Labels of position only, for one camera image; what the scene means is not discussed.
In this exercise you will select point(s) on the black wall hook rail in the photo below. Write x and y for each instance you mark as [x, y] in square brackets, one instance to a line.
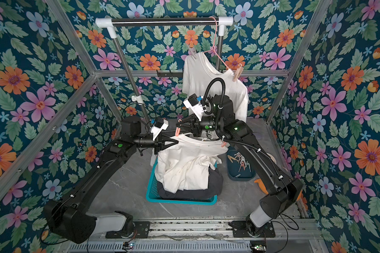
[169, 74]

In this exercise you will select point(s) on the orange plush toy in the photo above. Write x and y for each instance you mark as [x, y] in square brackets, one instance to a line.
[261, 186]

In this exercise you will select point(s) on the dark grey t-shirt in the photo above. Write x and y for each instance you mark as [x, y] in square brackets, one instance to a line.
[214, 188]

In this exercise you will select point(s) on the pink wire hanger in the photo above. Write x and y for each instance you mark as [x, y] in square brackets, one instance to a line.
[220, 24]

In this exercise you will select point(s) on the teal clothespin tray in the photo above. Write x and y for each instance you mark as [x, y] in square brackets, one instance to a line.
[238, 169]

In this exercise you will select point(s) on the beige clothespin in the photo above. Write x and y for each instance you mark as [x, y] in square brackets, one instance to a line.
[238, 72]

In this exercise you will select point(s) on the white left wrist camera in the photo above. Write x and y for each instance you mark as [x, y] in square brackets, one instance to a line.
[159, 125]

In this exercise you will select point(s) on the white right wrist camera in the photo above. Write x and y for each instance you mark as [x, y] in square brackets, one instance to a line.
[195, 106]

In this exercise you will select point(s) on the white steel clothes rack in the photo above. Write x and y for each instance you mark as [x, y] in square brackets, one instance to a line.
[111, 24]

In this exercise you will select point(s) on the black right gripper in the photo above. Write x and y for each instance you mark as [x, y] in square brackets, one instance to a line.
[193, 125]

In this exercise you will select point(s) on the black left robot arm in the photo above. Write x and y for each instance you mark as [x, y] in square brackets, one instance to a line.
[69, 217]

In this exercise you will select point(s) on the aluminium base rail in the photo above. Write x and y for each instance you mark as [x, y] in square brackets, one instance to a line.
[210, 235]

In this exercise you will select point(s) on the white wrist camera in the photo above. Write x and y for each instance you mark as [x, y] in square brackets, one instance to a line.
[195, 106]
[159, 125]

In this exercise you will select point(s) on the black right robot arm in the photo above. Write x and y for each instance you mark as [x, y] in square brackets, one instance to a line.
[215, 112]

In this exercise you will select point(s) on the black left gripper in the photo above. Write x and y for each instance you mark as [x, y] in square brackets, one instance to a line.
[164, 140]

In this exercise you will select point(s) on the plain white t-shirt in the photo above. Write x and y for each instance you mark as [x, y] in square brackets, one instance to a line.
[185, 163]

